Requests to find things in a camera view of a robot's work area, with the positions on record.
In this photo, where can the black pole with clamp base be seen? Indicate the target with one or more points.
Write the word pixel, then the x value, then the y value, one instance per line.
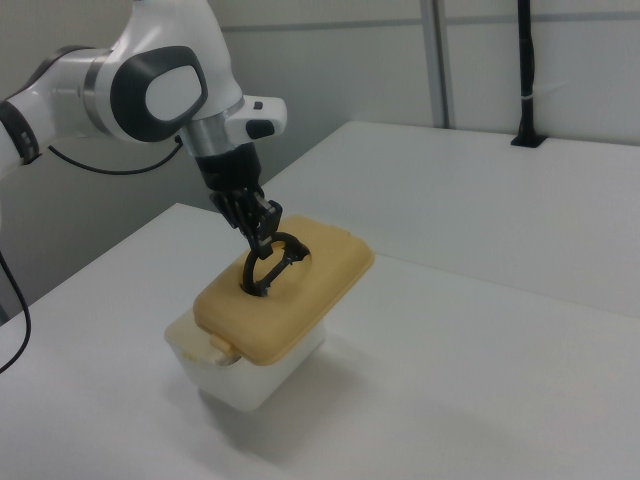
pixel 526 60

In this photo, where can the white plastic tool case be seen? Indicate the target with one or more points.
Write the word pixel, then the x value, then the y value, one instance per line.
pixel 260 380

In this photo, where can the grey partition post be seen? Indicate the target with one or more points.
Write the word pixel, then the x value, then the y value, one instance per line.
pixel 440 60

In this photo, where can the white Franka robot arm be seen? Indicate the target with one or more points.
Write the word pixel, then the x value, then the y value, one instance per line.
pixel 165 30

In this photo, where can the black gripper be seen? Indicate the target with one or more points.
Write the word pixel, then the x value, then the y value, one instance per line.
pixel 230 170

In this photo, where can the tan case lid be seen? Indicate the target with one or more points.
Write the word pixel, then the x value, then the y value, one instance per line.
pixel 320 270

